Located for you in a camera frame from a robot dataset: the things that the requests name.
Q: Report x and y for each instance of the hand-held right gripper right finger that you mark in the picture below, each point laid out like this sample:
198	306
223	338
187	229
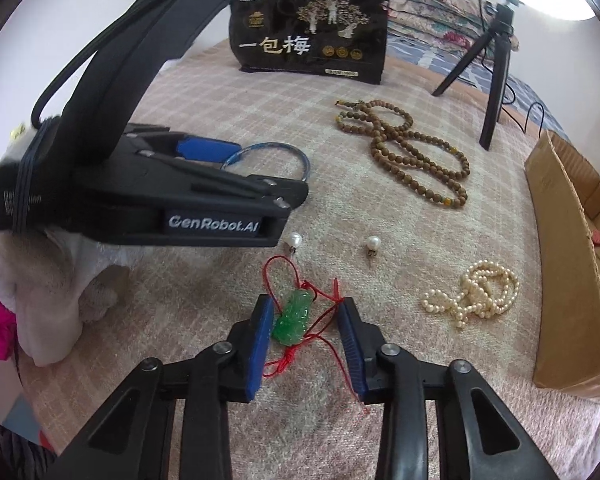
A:
352	355

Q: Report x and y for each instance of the blue checked bedsheet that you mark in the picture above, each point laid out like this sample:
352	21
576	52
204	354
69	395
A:
415	55

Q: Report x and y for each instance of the dark cloth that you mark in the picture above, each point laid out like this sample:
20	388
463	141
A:
5	440

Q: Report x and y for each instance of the black tripod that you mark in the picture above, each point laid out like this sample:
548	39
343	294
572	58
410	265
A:
495	95

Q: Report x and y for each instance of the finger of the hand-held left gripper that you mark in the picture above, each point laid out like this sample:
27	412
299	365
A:
205	147
260	190

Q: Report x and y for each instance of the black snack bag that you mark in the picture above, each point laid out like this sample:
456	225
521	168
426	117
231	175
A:
305	35

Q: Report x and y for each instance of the blue bangle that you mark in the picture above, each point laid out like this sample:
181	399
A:
306	162

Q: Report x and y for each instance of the floral pillow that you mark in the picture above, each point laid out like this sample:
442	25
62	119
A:
430	5

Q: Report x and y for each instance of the cardboard box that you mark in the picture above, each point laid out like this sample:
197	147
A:
560	260

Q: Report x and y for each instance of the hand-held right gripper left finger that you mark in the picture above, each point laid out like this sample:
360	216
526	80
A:
260	350

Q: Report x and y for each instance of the pearl earring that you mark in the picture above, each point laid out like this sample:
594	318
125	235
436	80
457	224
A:
293	240
373	245

